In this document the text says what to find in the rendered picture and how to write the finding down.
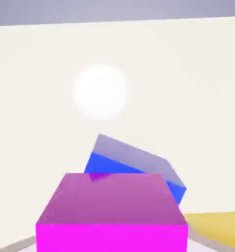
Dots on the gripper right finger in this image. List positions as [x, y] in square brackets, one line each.
[200, 243]

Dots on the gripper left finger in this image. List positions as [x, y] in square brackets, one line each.
[20, 247]

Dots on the small magenta cube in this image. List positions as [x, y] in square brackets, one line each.
[111, 216]

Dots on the small blue cube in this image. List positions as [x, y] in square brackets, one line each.
[129, 155]

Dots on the large yellow box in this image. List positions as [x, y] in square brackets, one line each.
[221, 226]

